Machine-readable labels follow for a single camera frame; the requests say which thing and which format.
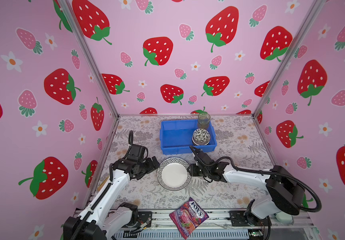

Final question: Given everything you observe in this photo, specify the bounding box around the white plate with patterned rim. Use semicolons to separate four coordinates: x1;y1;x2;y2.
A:
157;157;191;192

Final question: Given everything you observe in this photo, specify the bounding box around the purple striped bowl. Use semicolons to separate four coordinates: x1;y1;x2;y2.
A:
192;140;210;146

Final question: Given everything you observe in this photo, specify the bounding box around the yellow transparent cup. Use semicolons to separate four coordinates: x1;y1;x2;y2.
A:
197;120;210;130

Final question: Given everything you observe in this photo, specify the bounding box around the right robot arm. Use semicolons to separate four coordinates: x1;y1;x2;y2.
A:
187;161;322;225

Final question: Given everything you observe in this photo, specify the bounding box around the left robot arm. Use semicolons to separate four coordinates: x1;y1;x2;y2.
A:
63;157;160;240

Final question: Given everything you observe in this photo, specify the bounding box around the blue plastic bin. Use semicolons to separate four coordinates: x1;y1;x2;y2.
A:
160;119;217;156

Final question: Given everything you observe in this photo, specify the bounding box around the purple Fox's candy bag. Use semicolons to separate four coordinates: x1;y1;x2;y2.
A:
169;198;209;240

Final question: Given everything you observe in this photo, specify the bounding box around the pale green oblong case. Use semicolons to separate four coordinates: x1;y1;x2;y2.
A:
275;212;293;225

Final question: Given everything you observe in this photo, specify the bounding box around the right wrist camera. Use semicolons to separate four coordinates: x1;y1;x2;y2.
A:
190;146;215;167

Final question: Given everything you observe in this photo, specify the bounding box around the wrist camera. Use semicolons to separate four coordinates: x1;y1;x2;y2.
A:
190;146;215;167
126;145;149;162

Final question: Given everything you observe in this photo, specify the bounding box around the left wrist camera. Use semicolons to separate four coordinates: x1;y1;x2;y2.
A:
126;145;149;162

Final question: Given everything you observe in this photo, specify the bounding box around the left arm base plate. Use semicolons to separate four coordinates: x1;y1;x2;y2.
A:
123;211;153;229

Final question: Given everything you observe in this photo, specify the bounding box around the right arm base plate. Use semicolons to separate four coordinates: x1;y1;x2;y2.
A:
227;211;267;227

